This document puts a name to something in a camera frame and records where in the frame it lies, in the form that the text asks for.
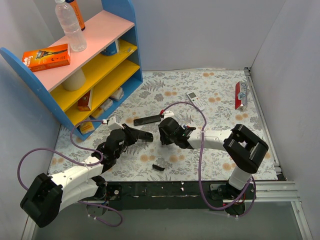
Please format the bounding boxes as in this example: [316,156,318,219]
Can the black TV remote with buttons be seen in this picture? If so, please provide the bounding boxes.
[127,127,154,142]

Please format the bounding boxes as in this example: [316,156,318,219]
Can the black battery cover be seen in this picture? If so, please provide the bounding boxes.
[152,164,165,172]

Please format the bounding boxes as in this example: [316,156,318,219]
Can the slim black remote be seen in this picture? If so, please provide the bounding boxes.
[133,114,161,126]

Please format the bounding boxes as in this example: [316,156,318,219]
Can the white air conditioner remote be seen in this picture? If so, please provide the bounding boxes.
[186,91,205,111]

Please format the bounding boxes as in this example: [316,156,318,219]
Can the yellow orange packet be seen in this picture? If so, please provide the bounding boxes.
[78,118,95,135]

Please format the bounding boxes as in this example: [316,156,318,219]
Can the yellow soap pack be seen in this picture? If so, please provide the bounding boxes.
[90,107,105,120]

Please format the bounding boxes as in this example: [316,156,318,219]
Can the white soap pack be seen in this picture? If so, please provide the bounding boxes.
[109,87,124,102]
[100,98,113,111]

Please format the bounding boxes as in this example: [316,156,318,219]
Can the floral table mat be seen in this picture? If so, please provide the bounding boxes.
[47,69,281,182]

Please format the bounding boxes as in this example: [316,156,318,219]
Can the orange red box on shelf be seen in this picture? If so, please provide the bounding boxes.
[77,88,94,112]

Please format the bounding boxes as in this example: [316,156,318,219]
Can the blue pink yellow shelf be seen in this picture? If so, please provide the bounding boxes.
[0,0,143,140]

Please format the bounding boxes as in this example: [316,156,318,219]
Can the cream cylinder container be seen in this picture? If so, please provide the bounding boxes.
[62,68,86,92]

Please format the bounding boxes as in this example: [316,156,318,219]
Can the red toothpaste box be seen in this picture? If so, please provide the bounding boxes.
[235,81,248,111]

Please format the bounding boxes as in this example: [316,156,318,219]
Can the blue white box on shelf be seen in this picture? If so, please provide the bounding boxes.
[100,39,120,56]

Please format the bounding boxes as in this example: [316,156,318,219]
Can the orange razor box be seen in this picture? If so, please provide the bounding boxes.
[21,43,71,72]

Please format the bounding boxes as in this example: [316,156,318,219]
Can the clear plastic water bottle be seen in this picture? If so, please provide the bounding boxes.
[55,0,87,52]

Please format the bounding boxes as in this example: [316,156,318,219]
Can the orange bottle on shelf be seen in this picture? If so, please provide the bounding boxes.
[65,0,86,31]

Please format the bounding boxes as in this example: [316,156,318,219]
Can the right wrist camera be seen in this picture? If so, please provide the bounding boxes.
[160,109,175,119]

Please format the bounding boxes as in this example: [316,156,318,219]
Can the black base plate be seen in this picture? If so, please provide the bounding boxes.
[77,181,247,217]

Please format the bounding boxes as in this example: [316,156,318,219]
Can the aluminium frame rail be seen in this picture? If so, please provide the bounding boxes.
[24,181,313,240]

